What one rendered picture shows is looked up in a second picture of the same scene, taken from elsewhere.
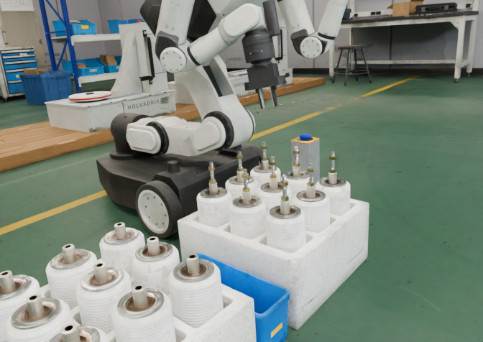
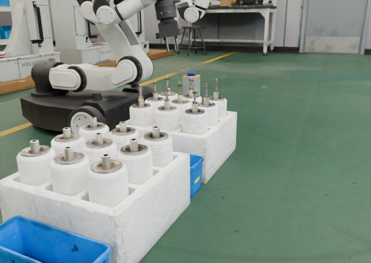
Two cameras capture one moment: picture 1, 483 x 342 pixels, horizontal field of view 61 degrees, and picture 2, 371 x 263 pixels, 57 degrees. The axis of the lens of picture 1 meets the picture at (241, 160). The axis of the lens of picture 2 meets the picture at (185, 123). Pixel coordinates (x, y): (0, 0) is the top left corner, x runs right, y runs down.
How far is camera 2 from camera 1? 0.41 m
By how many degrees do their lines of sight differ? 16
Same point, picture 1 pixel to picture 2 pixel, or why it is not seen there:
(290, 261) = (202, 138)
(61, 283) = not seen: hidden behind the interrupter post
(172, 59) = (105, 14)
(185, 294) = (155, 147)
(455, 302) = (290, 164)
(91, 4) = not seen: outside the picture
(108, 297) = (108, 151)
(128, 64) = (19, 29)
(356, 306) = (236, 171)
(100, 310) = not seen: hidden behind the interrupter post
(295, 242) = (202, 129)
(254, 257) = (176, 141)
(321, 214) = (214, 115)
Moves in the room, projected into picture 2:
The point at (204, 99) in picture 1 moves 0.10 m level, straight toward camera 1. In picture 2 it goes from (118, 47) to (123, 49)
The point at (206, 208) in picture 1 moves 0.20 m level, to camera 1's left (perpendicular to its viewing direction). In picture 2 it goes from (138, 114) to (85, 119)
